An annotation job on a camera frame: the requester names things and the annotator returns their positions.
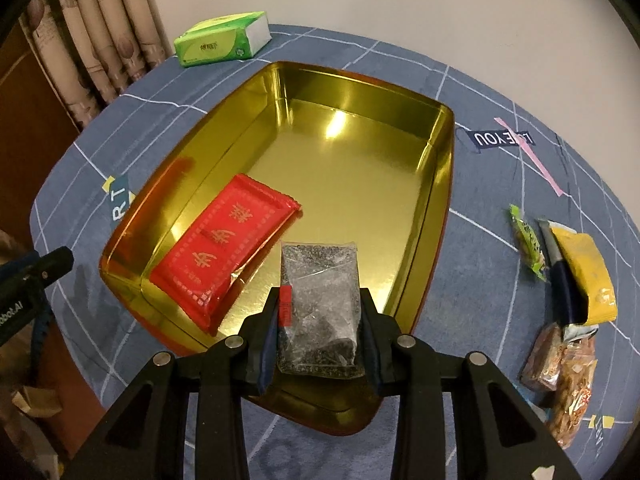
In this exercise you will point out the small yellow snack packet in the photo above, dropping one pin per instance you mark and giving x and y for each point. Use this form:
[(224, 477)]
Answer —
[(590, 270)]

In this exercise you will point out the patterned beige curtain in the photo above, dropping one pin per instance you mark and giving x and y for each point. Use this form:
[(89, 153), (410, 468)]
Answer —
[(100, 20)]

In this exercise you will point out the small cardboard box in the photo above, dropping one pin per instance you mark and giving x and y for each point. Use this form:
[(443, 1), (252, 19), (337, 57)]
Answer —
[(37, 405)]

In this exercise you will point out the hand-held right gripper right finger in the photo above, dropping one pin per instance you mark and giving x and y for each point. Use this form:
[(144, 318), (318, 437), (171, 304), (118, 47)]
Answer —
[(372, 360)]

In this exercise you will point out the gold tin box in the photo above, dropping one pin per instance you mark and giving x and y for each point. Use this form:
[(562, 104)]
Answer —
[(350, 175)]

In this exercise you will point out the green wrapped candy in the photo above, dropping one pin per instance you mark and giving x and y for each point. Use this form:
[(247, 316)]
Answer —
[(527, 240)]

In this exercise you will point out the green tissue box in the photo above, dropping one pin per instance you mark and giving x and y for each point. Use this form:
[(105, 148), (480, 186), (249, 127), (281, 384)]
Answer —
[(215, 42)]

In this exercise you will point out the red label peanut snack packet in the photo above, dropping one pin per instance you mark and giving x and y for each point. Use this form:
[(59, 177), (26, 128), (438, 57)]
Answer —
[(570, 395)]

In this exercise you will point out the brown peanut snack packet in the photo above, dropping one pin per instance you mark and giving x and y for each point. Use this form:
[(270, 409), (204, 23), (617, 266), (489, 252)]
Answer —
[(542, 360)]

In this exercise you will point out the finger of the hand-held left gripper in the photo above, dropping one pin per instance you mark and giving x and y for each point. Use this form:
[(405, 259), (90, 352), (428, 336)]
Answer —
[(50, 264)]

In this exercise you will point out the blue checked printed blanket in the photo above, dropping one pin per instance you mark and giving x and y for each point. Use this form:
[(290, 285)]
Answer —
[(500, 260)]

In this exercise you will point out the wooden door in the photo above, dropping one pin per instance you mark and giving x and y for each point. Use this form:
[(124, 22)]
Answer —
[(25, 135)]

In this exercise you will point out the clear packet of dark snack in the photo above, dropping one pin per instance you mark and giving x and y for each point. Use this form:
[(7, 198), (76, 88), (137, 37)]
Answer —
[(320, 300)]

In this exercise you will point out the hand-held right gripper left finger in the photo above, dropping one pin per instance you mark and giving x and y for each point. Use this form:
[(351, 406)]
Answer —
[(267, 355)]

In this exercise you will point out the dark blue grey snack packet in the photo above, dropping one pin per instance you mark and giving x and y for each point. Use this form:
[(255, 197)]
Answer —
[(565, 285)]

